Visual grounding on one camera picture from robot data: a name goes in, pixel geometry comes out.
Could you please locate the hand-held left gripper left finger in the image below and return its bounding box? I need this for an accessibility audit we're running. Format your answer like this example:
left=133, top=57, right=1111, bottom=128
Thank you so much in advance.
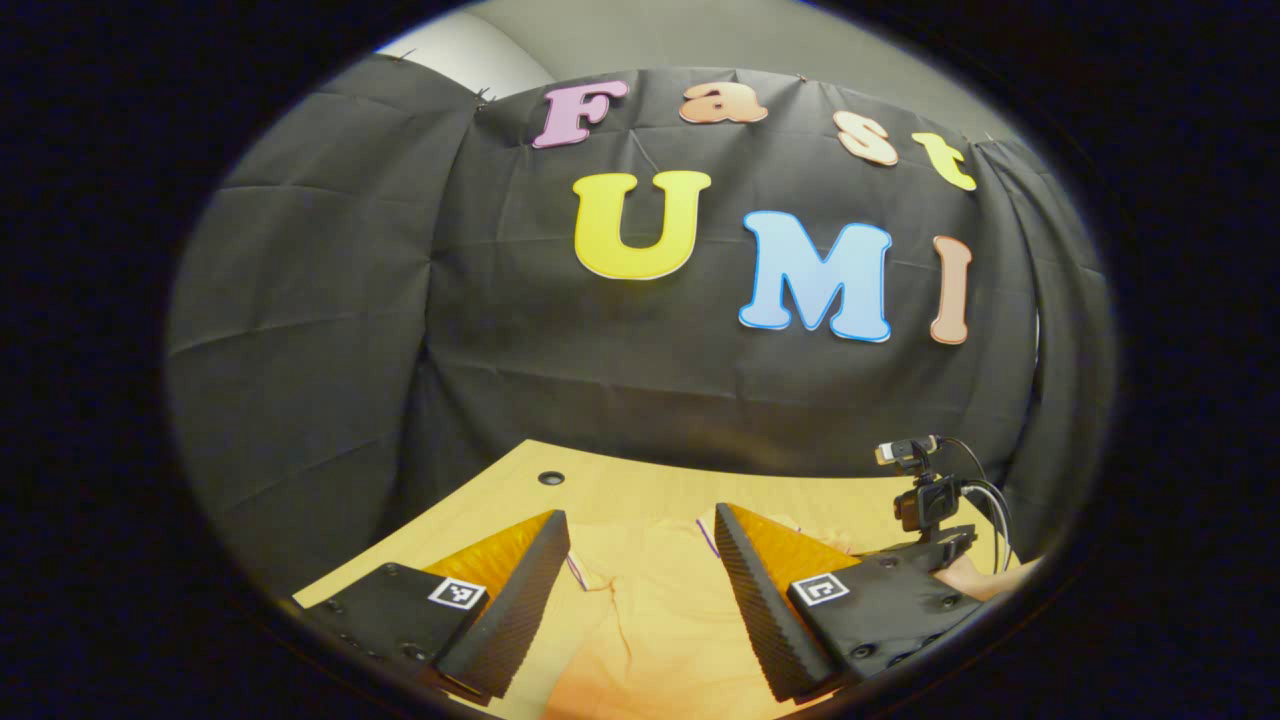
left=300, top=510, right=572, bottom=708

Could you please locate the black backdrop cloth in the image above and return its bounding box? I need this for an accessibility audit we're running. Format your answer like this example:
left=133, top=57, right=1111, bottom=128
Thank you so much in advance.
left=165, top=55, right=1116, bottom=601

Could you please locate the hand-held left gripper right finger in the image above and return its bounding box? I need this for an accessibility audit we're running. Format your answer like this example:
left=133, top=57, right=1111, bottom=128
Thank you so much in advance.
left=713, top=503, right=988, bottom=704

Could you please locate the orange T-shirt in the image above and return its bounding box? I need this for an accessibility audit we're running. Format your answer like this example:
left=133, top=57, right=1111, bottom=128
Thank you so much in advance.
left=540, top=505, right=876, bottom=720

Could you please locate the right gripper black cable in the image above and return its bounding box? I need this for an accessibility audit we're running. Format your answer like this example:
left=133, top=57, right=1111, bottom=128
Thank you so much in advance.
left=940, top=437, right=1016, bottom=573

